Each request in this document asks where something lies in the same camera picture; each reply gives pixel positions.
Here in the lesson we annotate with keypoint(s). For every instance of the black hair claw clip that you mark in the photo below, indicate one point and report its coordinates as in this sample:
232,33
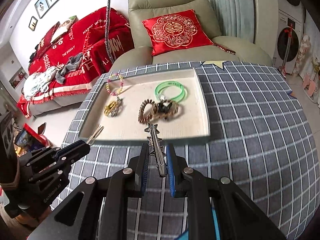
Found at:
164,106

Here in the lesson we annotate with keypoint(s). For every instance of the grey cloth on sofa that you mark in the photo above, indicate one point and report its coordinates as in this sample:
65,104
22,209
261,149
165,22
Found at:
72,65

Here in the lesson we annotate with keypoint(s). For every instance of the silver star hair clip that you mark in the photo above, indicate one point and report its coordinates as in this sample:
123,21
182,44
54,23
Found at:
156,149

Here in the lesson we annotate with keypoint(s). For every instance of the upper washing machine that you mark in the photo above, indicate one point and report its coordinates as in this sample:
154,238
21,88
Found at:
293,8

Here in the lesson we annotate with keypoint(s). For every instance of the red embroidered cushion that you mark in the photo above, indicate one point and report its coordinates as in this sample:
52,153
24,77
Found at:
177,31

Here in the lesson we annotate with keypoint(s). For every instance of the flexible phone holder stand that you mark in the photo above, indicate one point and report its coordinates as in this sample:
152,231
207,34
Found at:
107,29

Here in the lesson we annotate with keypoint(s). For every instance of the white cloth on sofa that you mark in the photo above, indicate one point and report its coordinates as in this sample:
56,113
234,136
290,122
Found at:
38,82

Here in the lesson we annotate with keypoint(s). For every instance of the teal curtain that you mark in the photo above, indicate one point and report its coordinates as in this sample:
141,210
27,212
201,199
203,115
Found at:
236,17

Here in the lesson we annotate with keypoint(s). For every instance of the silver heart key pendant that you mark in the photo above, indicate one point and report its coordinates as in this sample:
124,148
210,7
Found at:
115,106

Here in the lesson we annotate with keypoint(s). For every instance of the blue star sticker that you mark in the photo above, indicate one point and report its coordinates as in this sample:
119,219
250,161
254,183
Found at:
202,227

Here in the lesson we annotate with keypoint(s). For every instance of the washing machine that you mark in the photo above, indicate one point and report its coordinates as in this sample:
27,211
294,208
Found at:
293,8
288,40

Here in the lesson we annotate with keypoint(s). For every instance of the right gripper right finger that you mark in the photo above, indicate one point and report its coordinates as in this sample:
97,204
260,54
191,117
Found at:
238,216

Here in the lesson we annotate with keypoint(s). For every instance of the small picture frame left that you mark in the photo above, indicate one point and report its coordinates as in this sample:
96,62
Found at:
33,23

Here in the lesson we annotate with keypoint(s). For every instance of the sofa throw pillows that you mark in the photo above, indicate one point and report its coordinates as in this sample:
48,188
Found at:
54,33

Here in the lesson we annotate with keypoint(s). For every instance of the white sheer curtain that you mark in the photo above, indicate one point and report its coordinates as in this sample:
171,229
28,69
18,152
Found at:
310,29

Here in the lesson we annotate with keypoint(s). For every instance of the sofa with red blanket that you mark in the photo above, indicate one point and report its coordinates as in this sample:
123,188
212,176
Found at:
86,36

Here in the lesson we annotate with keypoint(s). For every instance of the green plastic bangle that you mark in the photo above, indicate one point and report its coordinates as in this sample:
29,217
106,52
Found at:
172,90

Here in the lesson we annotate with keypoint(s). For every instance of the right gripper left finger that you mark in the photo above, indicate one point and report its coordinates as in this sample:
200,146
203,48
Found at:
97,208

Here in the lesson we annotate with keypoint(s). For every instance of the pink slippers rack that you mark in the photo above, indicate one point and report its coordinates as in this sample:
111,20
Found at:
311,81

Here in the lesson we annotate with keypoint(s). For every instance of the lower washing machine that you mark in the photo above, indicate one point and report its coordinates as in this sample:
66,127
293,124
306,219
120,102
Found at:
288,40

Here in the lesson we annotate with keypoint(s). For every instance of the green recliner armchair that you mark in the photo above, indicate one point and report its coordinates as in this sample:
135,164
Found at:
224,48

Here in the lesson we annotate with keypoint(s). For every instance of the yellow star sticker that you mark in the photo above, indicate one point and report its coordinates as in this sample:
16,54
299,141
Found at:
219,64

